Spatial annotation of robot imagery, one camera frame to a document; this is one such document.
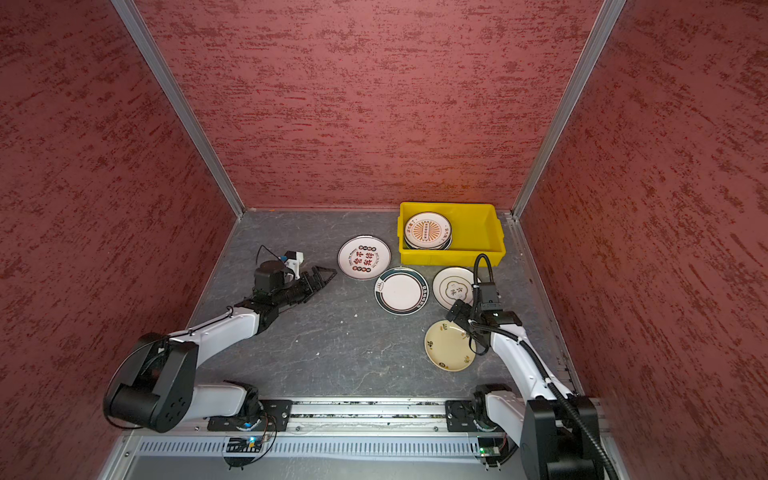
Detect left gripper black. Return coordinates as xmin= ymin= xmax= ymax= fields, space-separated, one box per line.
xmin=274 ymin=266 xmax=337 ymax=307

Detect white plate flower outline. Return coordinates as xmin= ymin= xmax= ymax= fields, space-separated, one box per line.
xmin=432 ymin=267 xmax=474 ymax=310

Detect cream plate small flowers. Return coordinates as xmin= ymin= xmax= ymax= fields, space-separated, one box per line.
xmin=424 ymin=321 xmax=476 ymax=372

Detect orange sunburst plate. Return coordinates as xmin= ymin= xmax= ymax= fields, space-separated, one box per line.
xmin=404 ymin=212 xmax=453 ymax=246

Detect green red rim plate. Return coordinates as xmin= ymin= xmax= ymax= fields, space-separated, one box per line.
xmin=404 ymin=237 xmax=453 ymax=250

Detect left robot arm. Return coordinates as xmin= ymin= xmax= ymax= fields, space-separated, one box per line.
xmin=102 ymin=258 xmax=337 ymax=433

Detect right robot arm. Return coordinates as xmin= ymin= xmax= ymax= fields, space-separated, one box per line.
xmin=446 ymin=281 xmax=619 ymax=479

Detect yellow plastic bin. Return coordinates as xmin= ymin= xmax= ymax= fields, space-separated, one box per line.
xmin=397 ymin=202 xmax=506 ymax=268

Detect white plate red characters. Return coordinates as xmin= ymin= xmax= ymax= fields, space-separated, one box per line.
xmin=337 ymin=235 xmax=392 ymax=280

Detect right circuit board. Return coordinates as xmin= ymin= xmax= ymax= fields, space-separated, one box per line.
xmin=476 ymin=436 xmax=512 ymax=469

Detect circuit board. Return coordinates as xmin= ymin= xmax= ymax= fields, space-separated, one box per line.
xmin=476 ymin=436 xmax=512 ymax=469
xmin=223 ymin=437 xmax=263 ymax=469

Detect left circuit board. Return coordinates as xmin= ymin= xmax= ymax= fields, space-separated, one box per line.
xmin=223 ymin=437 xmax=263 ymax=469

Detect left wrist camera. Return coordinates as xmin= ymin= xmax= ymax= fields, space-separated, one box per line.
xmin=284 ymin=250 xmax=304 ymax=279

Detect thin black camera cable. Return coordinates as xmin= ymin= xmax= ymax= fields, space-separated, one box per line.
xmin=255 ymin=244 xmax=289 ymax=268

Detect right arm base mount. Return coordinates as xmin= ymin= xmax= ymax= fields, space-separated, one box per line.
xmin=444 ymin=400 xmax=498 ymax=433

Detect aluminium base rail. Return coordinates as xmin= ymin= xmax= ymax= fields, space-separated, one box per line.
xmin=99 ymin=397 xmax=510 ymax=479

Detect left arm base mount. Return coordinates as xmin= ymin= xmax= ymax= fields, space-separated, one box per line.
xmin=207 ymin=399 xmax=294 ymax=434

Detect black corrugated cable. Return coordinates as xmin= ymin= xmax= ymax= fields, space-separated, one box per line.
xmin=470 ymin=253 xmax=619 ymax=480

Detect aluminium corner post left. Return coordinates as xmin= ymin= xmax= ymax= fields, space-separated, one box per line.
xmin=111 ymin=0 xmax=247 ymax=219

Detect aluminium corner post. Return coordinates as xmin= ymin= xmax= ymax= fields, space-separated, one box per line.
xmin=111 ymin=0 xmax=247 ymax=219
xmin=511 ymin=0 xmax=626 ymax=222

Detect aluminium corner post right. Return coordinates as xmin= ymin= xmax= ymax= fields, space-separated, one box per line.
xmin=511 ymin=0 xmax=626 ymax=222

